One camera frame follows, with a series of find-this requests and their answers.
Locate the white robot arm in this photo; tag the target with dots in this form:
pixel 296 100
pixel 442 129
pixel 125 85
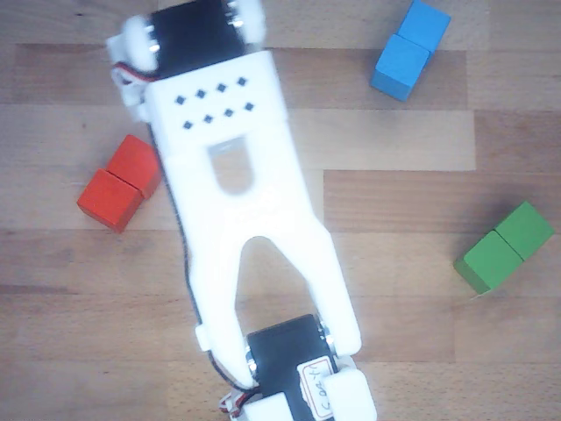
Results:
pixel 271 219

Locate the long red block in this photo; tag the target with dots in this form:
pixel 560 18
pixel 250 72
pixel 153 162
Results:
pixel 109 197

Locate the long blue block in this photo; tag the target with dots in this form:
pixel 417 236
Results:
pixel 401 66

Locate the long green block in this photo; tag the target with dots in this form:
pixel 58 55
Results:
pixel 495 259

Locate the white handwritten label sticker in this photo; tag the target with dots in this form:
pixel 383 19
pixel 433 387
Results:
pixel 316 386

